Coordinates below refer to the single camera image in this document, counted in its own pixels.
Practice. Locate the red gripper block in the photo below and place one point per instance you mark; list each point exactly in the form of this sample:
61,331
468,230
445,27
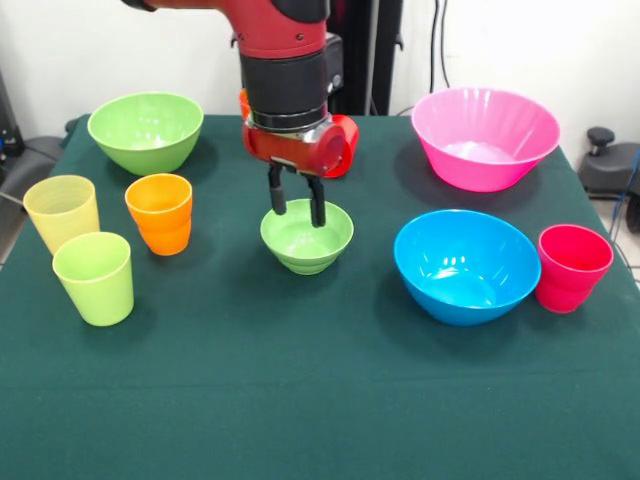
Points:
290,150

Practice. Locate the small green plastic bowl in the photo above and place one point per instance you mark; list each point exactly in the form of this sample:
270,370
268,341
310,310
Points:
305,250

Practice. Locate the red plastic cup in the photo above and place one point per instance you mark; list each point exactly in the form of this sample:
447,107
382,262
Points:
352,140

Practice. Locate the blue plastic bowl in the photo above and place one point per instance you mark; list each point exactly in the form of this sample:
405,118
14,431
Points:
465,275

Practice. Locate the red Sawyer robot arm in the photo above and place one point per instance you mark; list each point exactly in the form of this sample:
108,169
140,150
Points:
285,85

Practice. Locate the red-orange plastic cup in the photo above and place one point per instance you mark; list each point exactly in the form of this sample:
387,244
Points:
243,105

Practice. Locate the orange plastic cup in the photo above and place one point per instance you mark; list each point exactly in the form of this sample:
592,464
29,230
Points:
160,225

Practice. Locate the large green plastic bowl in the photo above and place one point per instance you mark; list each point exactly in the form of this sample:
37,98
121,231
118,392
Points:
145,150

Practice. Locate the dark green tablecloth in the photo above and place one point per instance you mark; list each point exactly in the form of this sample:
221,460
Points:
320,375

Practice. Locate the large pink plastic bowl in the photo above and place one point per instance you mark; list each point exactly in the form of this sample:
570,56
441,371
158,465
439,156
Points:
485,125

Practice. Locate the light green plastic cup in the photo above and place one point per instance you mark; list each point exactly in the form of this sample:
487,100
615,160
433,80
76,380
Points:
95,285

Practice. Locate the yellow plastic cup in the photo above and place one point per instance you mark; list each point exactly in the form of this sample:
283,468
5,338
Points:
60,210

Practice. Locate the grey rounded base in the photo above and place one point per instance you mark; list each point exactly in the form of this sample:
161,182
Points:
30,160

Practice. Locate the magenta plastic cup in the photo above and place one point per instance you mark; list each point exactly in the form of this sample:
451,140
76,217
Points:
570,275

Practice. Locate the black equipment box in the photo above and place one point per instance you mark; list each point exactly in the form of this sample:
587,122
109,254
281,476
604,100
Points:
7,130

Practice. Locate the grey base with black knob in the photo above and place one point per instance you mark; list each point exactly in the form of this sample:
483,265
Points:
607,170

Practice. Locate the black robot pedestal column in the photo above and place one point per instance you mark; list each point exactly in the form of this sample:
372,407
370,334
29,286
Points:
365,60

